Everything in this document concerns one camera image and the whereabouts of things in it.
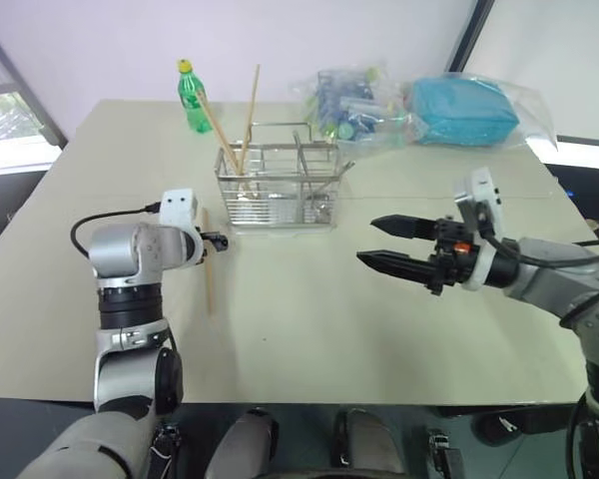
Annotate blue pack in clear bag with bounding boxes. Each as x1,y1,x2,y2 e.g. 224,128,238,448
403,72,560,152

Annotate green plastic bottle yellow cap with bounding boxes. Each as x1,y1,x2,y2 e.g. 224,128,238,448
176,58,215,136

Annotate clear bag of colourful items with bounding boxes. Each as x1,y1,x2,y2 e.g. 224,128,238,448
288,65,421,152

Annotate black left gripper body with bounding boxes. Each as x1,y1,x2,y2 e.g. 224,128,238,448
195,228,220,258

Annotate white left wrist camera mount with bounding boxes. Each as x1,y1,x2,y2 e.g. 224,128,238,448
158,188,202,232

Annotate black equipment beside table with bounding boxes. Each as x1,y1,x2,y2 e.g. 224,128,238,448
542,159,599,243

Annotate dark window frame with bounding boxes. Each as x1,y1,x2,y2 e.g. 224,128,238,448
0,14,70,150

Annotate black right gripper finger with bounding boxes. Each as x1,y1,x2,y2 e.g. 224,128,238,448
356,248,434,287
369,214,438,240

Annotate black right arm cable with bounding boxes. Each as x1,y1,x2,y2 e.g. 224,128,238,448
477,212,599,328

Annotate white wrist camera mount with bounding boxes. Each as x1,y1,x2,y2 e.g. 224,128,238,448
158,188,202,232
452,167,506,291

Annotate metal spoon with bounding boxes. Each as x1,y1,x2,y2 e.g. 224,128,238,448
303,160,355,211

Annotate wooden chopstick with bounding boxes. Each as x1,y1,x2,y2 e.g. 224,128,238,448
192,91,242,177
201,206,217,316
238,63,262,177

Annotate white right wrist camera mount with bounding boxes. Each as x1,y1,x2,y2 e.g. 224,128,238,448
452,167,506,291

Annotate dark grey rounded shape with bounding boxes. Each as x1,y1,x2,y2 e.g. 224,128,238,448
203,407,281,479
330,407,406,479

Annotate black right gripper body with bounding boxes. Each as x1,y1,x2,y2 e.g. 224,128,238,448
425,216,481,297

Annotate dark slanted wall post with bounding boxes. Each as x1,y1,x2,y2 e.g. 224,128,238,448
445,0,496,75

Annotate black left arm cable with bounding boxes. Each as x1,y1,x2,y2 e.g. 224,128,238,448
70,201,162,256

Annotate metal wire basket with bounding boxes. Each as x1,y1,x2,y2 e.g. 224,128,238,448
214,121,355,230

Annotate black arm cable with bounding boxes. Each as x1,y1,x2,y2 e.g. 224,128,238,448
477,212,599,328
70,201,162,256

